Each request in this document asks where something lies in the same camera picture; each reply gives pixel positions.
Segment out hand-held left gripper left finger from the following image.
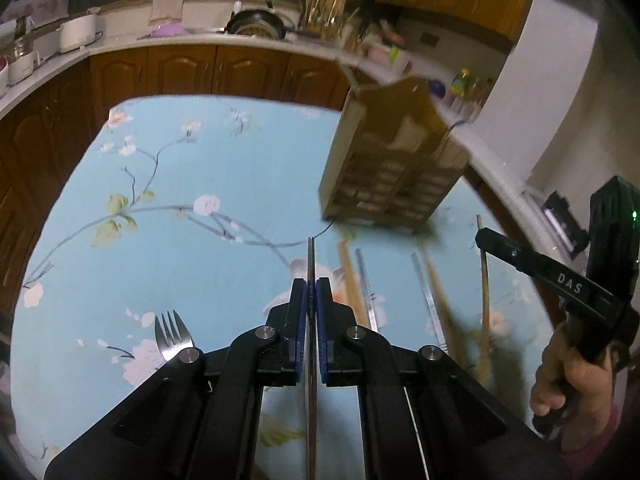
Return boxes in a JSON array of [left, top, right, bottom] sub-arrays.
[[44, 277, 316, 480]]

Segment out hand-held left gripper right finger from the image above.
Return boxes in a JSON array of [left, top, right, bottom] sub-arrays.
[[316, 276, 571, 480]]

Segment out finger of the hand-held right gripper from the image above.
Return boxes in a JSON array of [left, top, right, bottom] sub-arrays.
[[475, 228, 626, 363]]

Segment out wooden chopstick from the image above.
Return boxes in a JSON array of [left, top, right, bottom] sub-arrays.
[[336, 239, 368, 331], [475, 214, 493, 391], [420, 247, 473, 368]]

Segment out metal chopstick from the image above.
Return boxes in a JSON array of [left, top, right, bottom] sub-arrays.
[[306, 236, 320, 480], [354, 248, 381, 333], [410, 251, 449, 353]]

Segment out metal fork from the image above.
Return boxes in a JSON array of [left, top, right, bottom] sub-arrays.
[[154, 310, 193, 363]]

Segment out wooden utensil holder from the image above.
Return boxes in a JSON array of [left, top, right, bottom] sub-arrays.
[[318, 77, 471, 233]]

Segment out person's right forearm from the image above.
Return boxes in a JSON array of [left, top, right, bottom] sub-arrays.
[[560, 400, 636, 480]]

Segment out person's right hand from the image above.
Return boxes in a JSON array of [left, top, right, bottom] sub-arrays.
[[530, 322, 616, 421]]

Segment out gas stove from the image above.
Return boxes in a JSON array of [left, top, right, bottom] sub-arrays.
[[520, 187, 591, 261]]

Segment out row of spice containers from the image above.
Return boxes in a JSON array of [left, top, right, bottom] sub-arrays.
[[447, 92, 482, 122]]

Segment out cooking oil bottles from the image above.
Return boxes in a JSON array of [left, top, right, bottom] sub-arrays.
[[450, 67, 493, 106]]

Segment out stack of pink green bowls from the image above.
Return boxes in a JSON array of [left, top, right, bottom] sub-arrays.
[[367, 20, 413, 73]]

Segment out wooden lower cabinets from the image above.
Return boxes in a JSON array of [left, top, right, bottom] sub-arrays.
[[0, 44, 363, 301]]

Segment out black wok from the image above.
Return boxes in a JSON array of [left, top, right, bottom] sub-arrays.
[[224, 0, 288, 41]]

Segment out kitchen utensil rack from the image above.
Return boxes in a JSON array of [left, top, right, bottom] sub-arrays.
[[300, 0, 363, 51]]

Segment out white kitchen countertop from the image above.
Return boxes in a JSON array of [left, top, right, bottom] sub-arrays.
[[0, 0, 591, 281]]

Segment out beige hanging towel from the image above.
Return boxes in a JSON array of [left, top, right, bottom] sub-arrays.
[[149, 0, 185, 23]]

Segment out white electric pot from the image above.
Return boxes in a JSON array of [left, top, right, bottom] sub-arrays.
[[59, 14, 99, 53]]

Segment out small white kitchen appliance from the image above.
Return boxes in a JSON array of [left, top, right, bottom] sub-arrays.
[[6, 42, 40, 85]]

